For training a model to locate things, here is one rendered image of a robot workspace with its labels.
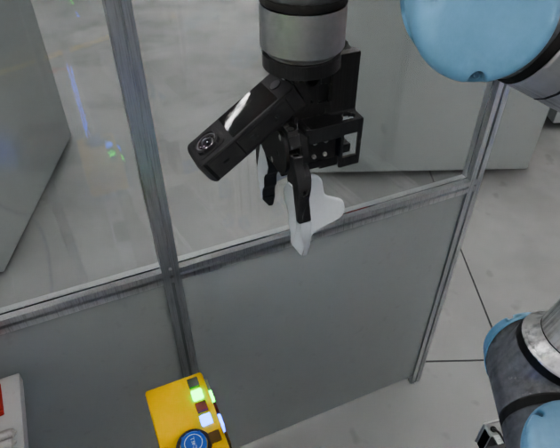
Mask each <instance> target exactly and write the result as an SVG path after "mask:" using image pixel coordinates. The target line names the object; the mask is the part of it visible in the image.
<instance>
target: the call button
mask: <svg viewBox="0 0 560 448"><path fill-rule="evenodd" d="M181 439H182V440H181V442H180V448H207V441H206V438H205V436H204V434H203V433H201V432H200V430H199V431H191V432H189V433H187V434H186V435H184V437H182V438H181Z"/></svg>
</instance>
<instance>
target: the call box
mask: <svg viewBox="0 0 560 448"><path fill-rule="evenodd" d="M194 377H197V379H198V382H199V384H200V386H199V387H197V388H192V389H189V387H188V383H187V380H188V379H191V378H194ZM198 388H201V389H202V392H203V394H204V398H202V399H199V400H197V401H195V402H194V400H193V397H192V395H191V391H193V390H196V389H198ZM145 396H146V399H147V402H148V408H149V411H150V415H151V419H152V421H153V425H154V429H155V432H156V438H157V441H158V444H159V448H180V442H181V440H182V439H181V438H182V437H184V435H186V434H187V433H189V432H191V431H199V430H200V432H201V433H203V434H204V436H205V438H206V441H207V448H229V445H228V441H227V438H226V437H225V434H224V431H223V429H222V426H221V424H220V420H219V417H218V415H217V413H216V410H215V407H214V405H213V402H212V399H211V396H210V393H209V391H208V388H207V386H206V384H205V381H204V377H203V374H202V373H200V372H199V373H196V374H193V375H190V376H188V377H186V378H183V379H180V380H176V381H174V382H171V383H169V384H166V385H163V386H161V387H158V388H154V389H151V390H149V391H147V392H146V395H145ZM203 400H205V402H206V403H207V406H208V411H205V412H201V413H197V410H196V406H195V403H198V402H201V401H203ZM208 412H209V413H210V414H211V416H212V421H213V423H211V424H209V425H206V426H204V427H203V426H202V424H201V421H200V419H199V416H200V415H203V414H206V413H208ZM216 429H218V430H219V431H220V435H221V438H222V440H221V441H219V442H217V443H214V444H211V441H210V439H209V437H208V433H209V432H212V431H214V430H216Z"/></svg>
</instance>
